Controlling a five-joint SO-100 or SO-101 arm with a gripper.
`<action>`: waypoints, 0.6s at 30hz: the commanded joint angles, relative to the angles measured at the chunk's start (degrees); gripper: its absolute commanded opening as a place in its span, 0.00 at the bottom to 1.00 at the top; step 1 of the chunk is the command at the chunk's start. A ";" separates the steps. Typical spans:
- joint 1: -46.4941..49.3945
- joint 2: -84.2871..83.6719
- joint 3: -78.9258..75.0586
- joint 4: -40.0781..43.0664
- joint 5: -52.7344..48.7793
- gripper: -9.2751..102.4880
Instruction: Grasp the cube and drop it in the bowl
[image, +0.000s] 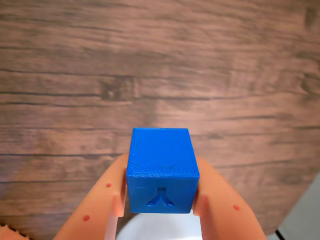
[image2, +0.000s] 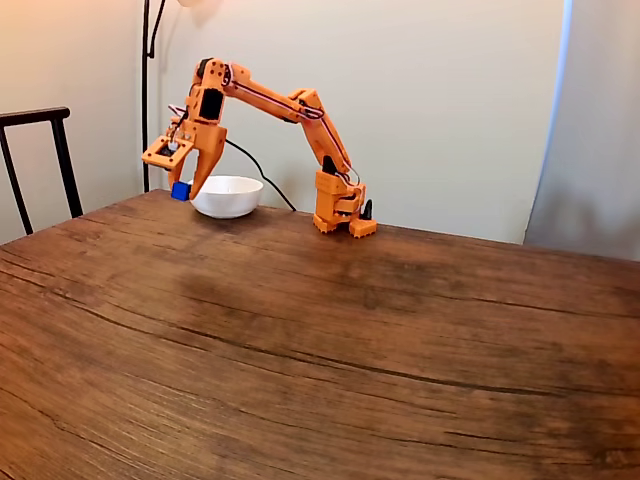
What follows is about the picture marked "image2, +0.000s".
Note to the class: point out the pale curtain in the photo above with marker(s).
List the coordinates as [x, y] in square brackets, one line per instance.
[590, 125]

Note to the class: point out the white bowl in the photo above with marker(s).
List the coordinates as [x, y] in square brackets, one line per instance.
[230, 200]

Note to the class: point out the black table clamp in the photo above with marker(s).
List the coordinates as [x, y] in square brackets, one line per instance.
[368, 210]

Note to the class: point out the orange gripper camera mount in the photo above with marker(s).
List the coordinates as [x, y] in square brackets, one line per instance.
[165, 155]

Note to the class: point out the black chair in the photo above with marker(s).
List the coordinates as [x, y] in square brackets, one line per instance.
[35, 114]

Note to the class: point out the blue cube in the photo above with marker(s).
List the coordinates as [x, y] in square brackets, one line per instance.
[180, 191]

